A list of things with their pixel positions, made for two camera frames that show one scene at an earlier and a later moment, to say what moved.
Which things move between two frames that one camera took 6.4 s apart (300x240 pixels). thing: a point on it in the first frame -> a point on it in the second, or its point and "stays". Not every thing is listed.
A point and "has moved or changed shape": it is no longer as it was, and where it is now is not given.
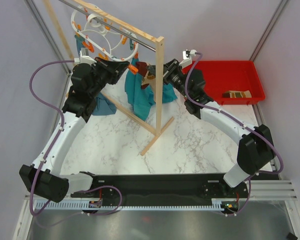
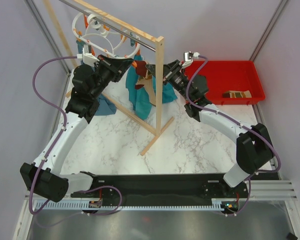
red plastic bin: [221, 76] stays
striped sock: [237, 94] stays
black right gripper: [168, 68] stays
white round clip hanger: [90, 25] has moved or changed shape
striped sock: [142, 67] has moved or changed shape
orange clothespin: [89, 45] -> [86, 22]
